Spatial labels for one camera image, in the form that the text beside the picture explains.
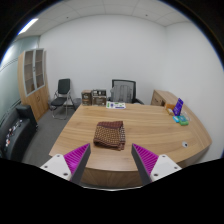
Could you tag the small blue box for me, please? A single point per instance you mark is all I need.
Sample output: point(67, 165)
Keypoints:
point(176, 119)

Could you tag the black visitor chair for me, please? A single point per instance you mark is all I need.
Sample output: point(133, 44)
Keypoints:
point(63, 88)

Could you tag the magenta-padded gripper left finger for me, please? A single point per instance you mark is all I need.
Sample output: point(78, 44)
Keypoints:
point(71, 163)

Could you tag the wooden side cabinet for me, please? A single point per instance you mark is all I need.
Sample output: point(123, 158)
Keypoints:
point(160, 98)

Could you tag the purple standing card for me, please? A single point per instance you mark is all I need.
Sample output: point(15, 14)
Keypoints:
point(178, 106)

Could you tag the white printed leaflet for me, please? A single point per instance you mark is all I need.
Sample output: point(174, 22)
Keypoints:
point(116, 105)

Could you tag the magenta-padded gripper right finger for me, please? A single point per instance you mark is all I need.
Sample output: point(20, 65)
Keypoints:
point(150, 163)

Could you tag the ceiling light panel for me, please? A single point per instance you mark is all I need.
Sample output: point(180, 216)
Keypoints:
point(28, 26)

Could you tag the black sofa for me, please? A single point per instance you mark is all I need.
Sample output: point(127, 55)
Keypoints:
point(15, 136)

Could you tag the small green box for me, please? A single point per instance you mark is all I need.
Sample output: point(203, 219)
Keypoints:
point(184, 121)

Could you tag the grey mesh office chair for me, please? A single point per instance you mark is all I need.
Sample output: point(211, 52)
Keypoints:
point(122, 91)

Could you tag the flat black cardboard box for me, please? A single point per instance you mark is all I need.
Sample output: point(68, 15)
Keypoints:
point(99, 92)

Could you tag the wooden cabinet with glass doors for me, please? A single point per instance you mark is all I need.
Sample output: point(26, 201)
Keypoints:
point(36, 100)

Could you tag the brown patterned towel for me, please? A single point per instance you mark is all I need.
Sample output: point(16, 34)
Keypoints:
point(110, 135)

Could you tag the tall brown cardboard box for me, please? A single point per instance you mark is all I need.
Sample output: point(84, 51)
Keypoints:
point(86, 98)

